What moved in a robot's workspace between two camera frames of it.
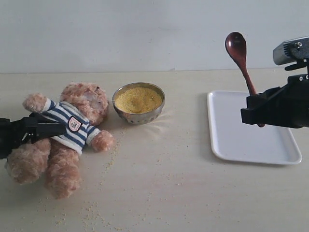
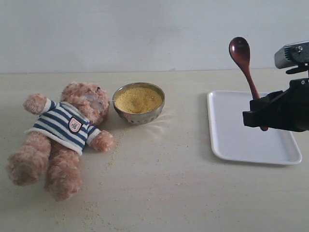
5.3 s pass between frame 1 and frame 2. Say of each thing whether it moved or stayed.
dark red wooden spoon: moved
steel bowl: stayed
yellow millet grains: stayed
